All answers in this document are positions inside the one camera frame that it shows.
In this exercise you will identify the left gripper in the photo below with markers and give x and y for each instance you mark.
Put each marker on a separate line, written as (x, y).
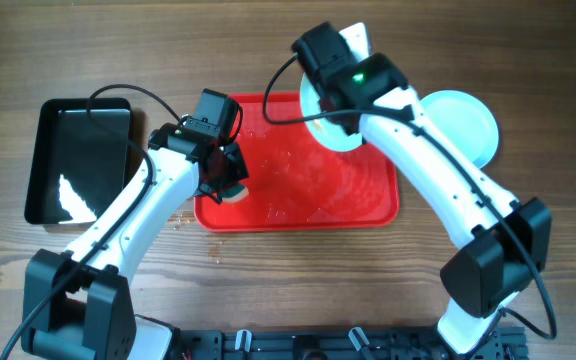
(223, 176)

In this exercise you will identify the green and orange sponge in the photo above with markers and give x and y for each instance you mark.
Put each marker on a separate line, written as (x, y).
(234, 194)

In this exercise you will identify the light blue plate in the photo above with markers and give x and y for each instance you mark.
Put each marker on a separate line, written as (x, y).
(329, 135)
(466, 121)

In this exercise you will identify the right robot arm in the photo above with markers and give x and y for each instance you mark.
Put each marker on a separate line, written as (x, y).
(501, 242)

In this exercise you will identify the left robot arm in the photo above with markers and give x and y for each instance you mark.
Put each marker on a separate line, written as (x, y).
(77, 303)

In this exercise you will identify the red plastic serving tray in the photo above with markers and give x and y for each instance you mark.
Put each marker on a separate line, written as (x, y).
(295, 183)

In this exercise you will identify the black rectangular water tray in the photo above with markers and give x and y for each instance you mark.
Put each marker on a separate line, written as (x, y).
(80, 164)

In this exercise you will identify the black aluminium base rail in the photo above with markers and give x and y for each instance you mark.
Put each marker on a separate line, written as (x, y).
(402, 343)

